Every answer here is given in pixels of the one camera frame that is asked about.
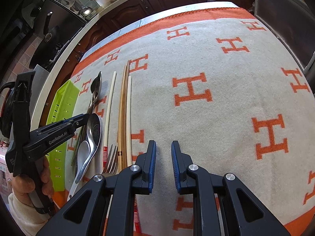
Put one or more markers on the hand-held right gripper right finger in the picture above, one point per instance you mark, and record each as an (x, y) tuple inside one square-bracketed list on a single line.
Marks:
[(175, 167)]

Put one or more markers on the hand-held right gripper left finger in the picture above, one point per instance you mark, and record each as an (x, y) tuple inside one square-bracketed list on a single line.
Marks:
[(152, 167)]

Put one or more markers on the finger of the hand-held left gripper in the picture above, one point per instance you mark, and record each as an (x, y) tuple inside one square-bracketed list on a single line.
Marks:
[(78, 125), (80, 118)]

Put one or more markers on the steel soup spoon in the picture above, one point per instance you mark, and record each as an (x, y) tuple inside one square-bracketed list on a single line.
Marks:
[(94, 130)]

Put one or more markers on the white ceramic spoon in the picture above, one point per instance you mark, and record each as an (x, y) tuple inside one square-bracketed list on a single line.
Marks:
[(82, 153)]

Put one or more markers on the green plastic utensil tray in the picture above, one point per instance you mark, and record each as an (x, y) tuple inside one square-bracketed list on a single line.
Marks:
[(61, 95)]

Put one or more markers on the white chopstick red striped end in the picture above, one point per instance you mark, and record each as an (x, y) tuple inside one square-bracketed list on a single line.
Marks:
[(109, 118)]

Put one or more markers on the steel fork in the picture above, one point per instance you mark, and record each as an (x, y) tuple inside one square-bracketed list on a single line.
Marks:
[(112, 162)]

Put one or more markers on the brown wooden chopstick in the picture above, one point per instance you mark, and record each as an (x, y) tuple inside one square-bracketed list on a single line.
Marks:
[(126, 108), (121, 118)]

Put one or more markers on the cream chopstick red striped end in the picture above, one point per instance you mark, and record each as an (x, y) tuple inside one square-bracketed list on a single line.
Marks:
[(129, 118)]

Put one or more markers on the person's left forearm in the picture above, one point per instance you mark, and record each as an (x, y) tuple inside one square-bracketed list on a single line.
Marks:
[(24, 218)]

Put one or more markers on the person's left hand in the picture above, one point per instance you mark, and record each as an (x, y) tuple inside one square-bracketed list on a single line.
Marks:
[(22, 186)]

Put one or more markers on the orange patterned blanket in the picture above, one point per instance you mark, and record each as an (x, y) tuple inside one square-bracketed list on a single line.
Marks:
[(196, 118)]

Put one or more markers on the steel splash guard panel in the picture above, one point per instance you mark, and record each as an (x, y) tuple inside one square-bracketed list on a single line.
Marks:
[(40, 78)]

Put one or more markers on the small steel teapot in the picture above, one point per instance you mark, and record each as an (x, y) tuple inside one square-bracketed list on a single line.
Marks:
[(86, 11)]

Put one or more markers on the steel cabinet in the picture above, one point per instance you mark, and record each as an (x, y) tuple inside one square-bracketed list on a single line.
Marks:
[(283, 17)]

